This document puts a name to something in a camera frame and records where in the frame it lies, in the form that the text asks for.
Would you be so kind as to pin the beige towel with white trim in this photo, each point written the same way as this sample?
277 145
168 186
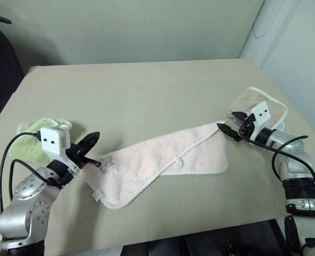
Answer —
275 106

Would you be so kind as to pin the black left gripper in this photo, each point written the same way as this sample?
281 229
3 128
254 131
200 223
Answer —
76 156

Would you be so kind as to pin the green towel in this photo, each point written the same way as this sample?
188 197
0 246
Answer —
26 150

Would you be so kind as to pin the black office chair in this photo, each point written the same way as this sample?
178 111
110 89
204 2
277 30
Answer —
0 69

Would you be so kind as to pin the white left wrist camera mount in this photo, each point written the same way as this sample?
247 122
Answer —
52 141

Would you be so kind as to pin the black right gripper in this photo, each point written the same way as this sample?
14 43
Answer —
246 128

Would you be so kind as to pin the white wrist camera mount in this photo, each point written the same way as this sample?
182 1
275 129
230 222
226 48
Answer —
52 141
261 114

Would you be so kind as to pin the pink towel with white trim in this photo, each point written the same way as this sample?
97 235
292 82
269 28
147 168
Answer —
173 154

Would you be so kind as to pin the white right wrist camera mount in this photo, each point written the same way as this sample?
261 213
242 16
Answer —
261 114

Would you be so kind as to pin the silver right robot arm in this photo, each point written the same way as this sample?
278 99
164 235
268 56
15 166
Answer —
295 160

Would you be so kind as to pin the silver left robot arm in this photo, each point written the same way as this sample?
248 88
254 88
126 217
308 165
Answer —
26 202

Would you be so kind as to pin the light blue cloth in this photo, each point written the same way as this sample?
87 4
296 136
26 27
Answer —
280 127

